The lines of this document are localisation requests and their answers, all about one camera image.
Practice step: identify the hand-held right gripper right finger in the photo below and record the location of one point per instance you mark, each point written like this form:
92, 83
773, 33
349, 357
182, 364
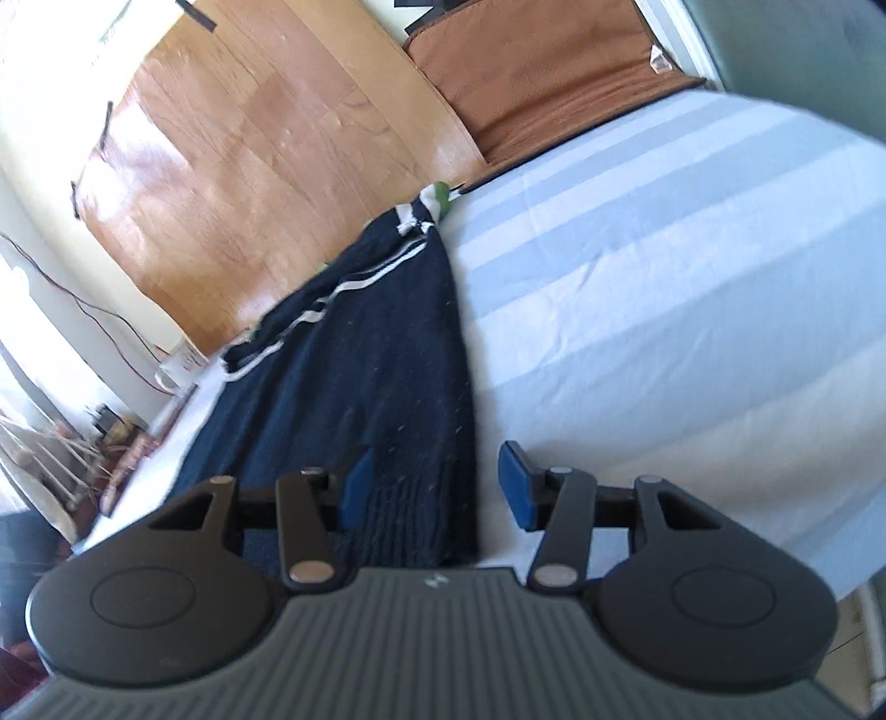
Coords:
519, 495

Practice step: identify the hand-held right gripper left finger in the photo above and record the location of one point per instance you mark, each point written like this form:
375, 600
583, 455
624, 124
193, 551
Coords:
356, 484

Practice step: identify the navy green white knit sweater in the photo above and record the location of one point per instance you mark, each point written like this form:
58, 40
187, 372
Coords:
360, 346

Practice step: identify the white enamel mug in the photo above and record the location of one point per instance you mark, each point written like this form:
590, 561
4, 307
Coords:
181, 360

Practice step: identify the black tape strip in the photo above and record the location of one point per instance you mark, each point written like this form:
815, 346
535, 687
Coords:
432, 17
196, 14
75, 201

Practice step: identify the brown perforated cushion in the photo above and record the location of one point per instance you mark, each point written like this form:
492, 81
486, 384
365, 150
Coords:
547, 76

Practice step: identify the wood grain wall sheet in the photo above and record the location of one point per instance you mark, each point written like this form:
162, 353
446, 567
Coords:
242, 173

